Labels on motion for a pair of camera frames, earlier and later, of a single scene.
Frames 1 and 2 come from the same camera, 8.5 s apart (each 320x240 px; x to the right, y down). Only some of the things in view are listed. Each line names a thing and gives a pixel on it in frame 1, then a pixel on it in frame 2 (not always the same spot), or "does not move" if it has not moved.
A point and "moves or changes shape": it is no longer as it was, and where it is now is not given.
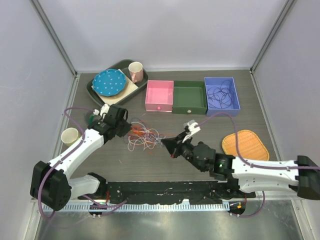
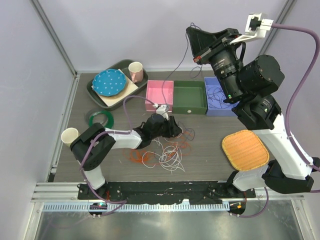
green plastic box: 189,97 does not move
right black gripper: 171,143 → 203,43
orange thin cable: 139,131 moves or changes shape
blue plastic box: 220,96 does not move
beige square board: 131,87 does not move
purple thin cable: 221,97 does not move
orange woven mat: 250,145 does not move
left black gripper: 126,129 → 173,129
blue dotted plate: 109,82 does not move
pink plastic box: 159,95 does not move
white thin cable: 145,137 moves or changes shape
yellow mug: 69,136 does not move
